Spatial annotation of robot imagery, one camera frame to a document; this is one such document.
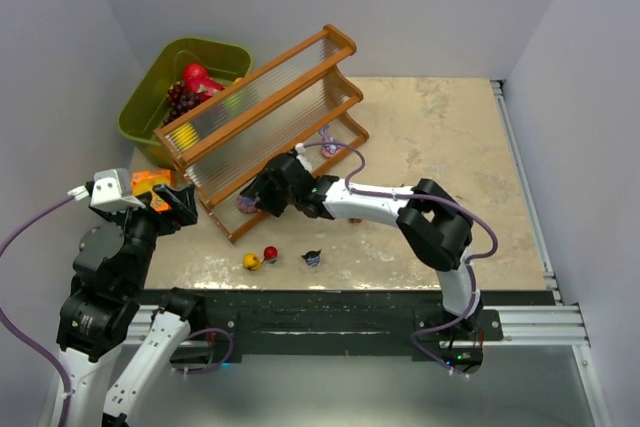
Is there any purple figure pink donut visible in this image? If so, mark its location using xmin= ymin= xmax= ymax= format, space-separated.
xmin=236 ymin=195 xmax=258 ymax=214

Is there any purple bunny pink base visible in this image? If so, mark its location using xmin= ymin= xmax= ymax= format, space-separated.
xmin=318 ymin=125 xmax=341 ymax=159

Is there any orange three-tier ribbed shelf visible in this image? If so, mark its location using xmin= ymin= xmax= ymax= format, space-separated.
xmin=155 ymin=24 xmax=369 ymax=243

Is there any black-headed purple striped figure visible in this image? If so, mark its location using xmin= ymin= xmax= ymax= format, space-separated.
xmin=301 ymin=249 xmax=322 ymax=267

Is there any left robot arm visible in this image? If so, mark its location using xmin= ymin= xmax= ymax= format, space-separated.
xmin=54 ymin=177 xmax=205 ymax=426

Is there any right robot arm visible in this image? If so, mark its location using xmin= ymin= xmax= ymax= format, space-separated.
xmin=146 ymin=150 xmax=486 ymax=330

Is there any orange snack box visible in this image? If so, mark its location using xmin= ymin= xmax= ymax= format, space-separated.
xmin=131 ymin=169 xmax=176 ymax=196

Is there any yellow plastic lemon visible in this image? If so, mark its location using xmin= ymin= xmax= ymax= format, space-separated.
xmin=171 ymin=123 xmax=200 ymax=151

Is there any red heart toy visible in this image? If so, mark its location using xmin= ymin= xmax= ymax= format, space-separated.
xmin=263 ymin=246 xmax=278 ymax=264

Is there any yellow duck toy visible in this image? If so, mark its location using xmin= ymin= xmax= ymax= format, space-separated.
xmin=242 ymin=253 xmax=262 ymax=271

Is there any green plastic bin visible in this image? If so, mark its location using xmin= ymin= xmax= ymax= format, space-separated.
xmin=117 ymin=37 xmax=253 ymax=168

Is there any green plastic lime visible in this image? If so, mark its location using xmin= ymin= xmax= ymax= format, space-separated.
xmin=223 ymin=91 xmax=242 ymax=116

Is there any dark purple grape bunch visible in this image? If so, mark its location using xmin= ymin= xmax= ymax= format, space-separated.
xmin=163 ymin=80 xmax=202 ymax=126

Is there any red dragon fruit toy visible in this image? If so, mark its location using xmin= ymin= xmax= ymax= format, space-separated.
xmin=182 ymin=63 xmax=225 ymax=102

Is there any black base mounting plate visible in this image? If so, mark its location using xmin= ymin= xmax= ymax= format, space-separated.
xmin=114 ymin=289 xmax=557 ymax=363

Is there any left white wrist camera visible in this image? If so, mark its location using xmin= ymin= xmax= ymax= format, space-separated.
xmin=67 ymin=168 xmax=145 ymax=213

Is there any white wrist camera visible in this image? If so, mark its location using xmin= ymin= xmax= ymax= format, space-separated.
xmin=67 ymin=168 xmax=145 ymax=213
xmin=294 ymin=143 xmax=313 ymax=174

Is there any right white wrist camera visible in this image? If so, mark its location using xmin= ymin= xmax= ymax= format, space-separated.
xmin=294 ymin=143 xmax=313 ymax=174

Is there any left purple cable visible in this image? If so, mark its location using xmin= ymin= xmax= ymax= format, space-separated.
xmin=0 ymin=191 xmax=81 ymax=427

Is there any aluminium frame rail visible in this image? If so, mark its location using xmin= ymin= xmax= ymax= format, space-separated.
xmin=491 ymin=78 xmax=611 ymax=427

